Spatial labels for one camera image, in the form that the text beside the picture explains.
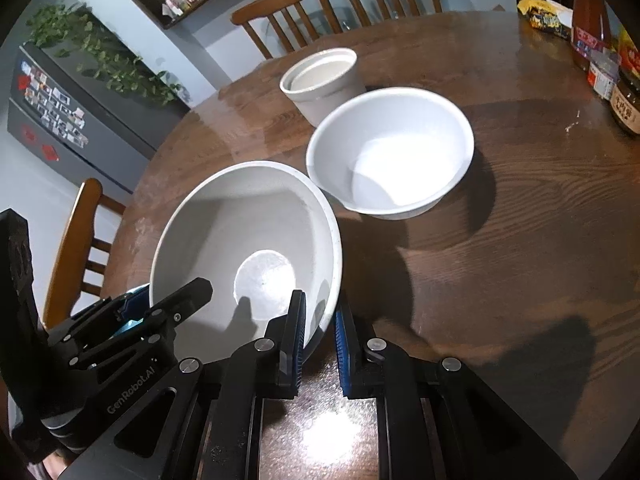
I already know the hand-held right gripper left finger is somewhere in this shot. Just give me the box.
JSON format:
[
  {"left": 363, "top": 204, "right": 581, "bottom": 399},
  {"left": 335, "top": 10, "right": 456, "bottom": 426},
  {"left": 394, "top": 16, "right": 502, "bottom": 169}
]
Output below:
[{"left": 57, "top": 289, "right": 307, "bottom": 480}]

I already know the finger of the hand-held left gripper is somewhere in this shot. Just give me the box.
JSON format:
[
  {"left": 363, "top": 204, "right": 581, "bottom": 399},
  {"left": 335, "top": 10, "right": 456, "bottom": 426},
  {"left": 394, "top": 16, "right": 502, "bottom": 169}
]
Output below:
[
  {"left": 70, "top": 277, "right": 215, "bottom": 368},
  {"left": 45, "top": 284, "right": 151, "bottom": 346}
]

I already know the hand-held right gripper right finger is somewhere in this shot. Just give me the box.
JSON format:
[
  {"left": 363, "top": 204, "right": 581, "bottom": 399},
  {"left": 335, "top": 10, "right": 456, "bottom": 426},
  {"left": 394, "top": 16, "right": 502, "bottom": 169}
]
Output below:
[{"left": 335, "top": 296, "right": 596, "bottom": 480}]

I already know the large white bowl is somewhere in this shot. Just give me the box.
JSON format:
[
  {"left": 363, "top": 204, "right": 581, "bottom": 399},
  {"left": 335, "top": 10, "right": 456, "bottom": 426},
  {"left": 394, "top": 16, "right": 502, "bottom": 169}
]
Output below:
[{"left": 149, "top": 161, "right": 344, "bottom": 361}]

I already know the medium white bowl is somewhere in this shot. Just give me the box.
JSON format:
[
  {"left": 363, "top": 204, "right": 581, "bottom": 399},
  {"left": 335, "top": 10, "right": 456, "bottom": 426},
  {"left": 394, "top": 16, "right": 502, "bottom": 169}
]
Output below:
[{"left": 305, "top": 87, "right": 475, "bottom": 220}]

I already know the white cylindrical bowl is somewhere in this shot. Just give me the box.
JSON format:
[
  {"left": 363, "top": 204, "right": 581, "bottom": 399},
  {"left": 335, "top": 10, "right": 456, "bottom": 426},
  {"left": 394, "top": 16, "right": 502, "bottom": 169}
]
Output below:
[{"left": 279, "top": 48, "right": 368, "bottom": 128}]

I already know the grey refrigerator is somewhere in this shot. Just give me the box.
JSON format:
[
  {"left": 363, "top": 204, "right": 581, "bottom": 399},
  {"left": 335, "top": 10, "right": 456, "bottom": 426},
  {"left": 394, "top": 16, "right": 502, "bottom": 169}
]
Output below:
[{"left": 7, "top": 5, "right": 191, "bottom": 196}]

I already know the group of fridge magnets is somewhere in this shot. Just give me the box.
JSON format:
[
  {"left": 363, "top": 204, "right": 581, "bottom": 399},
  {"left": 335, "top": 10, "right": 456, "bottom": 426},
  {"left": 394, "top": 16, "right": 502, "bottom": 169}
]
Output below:
[{"left": 15, "top": 60, "right": 91, "bottom": 148}]

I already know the trailing green plant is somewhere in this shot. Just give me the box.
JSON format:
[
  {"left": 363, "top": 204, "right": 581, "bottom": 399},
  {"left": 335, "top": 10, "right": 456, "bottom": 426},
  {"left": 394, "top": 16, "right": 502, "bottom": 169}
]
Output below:
[{"left": 27, "top": 2, "right": 183, "bottom": 108}]

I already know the brown sauce jar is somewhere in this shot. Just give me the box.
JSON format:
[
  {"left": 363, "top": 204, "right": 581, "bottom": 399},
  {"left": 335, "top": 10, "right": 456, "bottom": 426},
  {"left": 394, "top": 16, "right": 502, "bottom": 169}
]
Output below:
[{"left": 610, "top": 77, "right": 640, "bottom": 136}]

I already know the small clear labelled bottle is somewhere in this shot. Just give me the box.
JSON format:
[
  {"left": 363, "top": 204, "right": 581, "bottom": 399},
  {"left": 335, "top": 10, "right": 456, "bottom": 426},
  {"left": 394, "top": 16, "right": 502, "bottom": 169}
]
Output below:
[{"left": 586, "top": 50, "right": 621, "bottom": 101}]

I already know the yellow snack packet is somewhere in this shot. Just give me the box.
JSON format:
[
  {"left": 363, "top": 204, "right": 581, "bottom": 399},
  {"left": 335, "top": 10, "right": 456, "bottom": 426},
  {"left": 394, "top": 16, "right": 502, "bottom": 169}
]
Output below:
[{"left": 516, "top": 0, "right": 573, "bottom": 40}]

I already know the yellow capped oil bottle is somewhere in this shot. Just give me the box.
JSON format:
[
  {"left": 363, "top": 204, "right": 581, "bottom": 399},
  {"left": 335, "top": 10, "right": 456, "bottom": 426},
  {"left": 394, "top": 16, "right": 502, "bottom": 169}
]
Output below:
[{"left": 617, "top": 22, "right": 640, "bottom": 86}]

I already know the red sauce bottle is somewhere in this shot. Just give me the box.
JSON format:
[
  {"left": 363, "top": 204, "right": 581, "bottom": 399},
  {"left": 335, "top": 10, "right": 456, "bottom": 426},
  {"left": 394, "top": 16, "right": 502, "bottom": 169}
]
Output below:
[{"left": 570, "top": 0, "right": 615, "bottom": 72}]

